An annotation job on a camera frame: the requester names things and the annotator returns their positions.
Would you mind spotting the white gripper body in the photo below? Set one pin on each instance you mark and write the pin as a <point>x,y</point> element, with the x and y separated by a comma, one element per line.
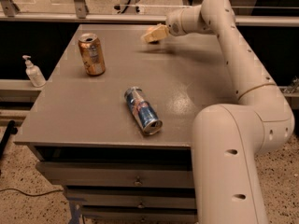
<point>174,24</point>

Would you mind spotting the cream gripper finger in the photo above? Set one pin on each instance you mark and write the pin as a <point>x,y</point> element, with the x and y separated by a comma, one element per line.
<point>159,33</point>

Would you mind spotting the orange fruit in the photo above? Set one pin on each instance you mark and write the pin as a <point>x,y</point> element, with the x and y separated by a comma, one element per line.
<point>150,30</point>

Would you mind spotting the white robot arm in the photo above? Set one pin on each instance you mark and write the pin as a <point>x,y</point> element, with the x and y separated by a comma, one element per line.
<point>226,138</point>

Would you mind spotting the orange soda can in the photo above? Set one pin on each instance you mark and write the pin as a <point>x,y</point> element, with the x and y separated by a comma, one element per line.
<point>91,53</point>

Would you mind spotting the blue energy drink can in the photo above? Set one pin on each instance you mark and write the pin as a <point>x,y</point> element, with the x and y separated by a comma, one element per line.
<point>144,114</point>

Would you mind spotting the grey drawer cabinet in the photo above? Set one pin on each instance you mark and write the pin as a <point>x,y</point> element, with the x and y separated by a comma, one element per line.
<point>87,140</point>

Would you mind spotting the white pump bottle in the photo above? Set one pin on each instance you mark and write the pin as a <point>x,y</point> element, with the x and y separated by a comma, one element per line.
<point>33,72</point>

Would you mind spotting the black pole on floor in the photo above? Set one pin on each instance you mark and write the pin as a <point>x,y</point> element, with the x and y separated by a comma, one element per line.
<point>10,129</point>

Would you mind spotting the metal railing frame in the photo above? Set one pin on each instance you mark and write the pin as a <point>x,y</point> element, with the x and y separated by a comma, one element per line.
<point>247,12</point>

